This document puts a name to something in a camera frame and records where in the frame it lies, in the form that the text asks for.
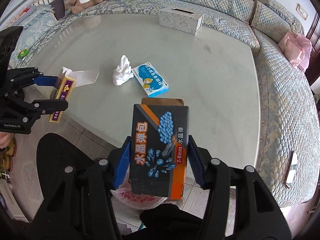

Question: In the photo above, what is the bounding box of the purple yellow card box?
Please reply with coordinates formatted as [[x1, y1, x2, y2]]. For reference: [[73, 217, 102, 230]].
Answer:
[[49, 67, 76, 123]]

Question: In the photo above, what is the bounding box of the blue-green quilted sofa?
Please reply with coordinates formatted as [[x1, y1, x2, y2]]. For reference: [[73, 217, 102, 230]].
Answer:
[[10, 0, 319, 207]]

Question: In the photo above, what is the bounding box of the black orange gel-ball box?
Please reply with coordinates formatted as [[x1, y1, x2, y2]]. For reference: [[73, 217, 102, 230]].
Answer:
[[130, 104, 189, 199]]

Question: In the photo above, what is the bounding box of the blue bear medicine box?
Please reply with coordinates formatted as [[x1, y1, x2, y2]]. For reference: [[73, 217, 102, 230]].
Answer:
[[132, 62, 169, 98]]

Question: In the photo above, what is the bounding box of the patterned tissue box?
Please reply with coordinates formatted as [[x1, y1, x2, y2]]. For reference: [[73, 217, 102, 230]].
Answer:
[[158, 8, 204, 35]]

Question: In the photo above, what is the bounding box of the pink plastic bag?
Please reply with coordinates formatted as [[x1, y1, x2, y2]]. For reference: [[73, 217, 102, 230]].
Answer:
[[278, 32, 312, 73]]

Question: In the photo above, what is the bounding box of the white tissue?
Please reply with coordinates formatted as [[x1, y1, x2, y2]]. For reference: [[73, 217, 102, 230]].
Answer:
[[113, 55, 134, 86]]

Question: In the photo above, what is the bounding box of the white red-printed trash bag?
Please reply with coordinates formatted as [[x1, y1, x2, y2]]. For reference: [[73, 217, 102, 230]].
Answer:
[[112, 174, 167, 210]]

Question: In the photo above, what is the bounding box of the person's left hand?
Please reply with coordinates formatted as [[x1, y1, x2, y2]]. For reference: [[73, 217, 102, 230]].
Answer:
[[0, 132, 13, 149]]

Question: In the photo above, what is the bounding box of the green toy on table edge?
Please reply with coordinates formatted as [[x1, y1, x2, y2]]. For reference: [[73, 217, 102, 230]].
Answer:
[[17, 49, 29, 60]]

